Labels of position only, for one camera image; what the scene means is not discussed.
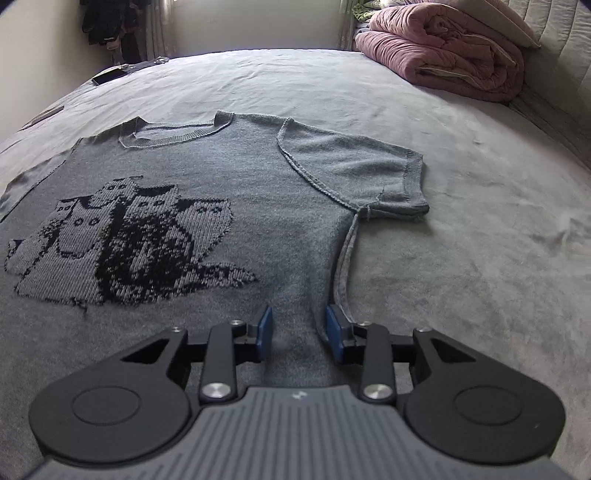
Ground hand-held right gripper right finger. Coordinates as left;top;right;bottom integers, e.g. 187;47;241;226
325;304;468;403

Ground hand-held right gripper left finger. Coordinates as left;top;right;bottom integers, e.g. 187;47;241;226
121;305;274;403

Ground grey knit cat-print sweater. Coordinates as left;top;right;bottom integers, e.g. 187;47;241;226
0;111;430;480

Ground dark hanging clothes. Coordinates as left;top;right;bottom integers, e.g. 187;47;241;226
78;0;148;65

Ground grey bed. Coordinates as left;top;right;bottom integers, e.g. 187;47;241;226
0;46;591;480

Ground black smartphone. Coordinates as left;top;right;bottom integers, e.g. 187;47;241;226
91;68;127;86

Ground dark flat card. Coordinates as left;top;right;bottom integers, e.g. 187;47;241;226
18;105;64;132

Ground pink folded quilt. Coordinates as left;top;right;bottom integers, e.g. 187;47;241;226
353;4;525;103

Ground grey patterned curtain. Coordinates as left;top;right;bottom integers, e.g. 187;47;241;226
339;0;356;49
145;0;174;63

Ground floral patterned bedding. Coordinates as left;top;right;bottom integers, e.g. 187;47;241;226
351;0;393;21

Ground pink and grey pillow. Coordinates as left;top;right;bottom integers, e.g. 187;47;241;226
416;0;541;49

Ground grey quilted headboard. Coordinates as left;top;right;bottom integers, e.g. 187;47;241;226
508;0;591;162

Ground grey cloth with white cord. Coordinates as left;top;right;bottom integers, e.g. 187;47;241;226
124;56;171;72

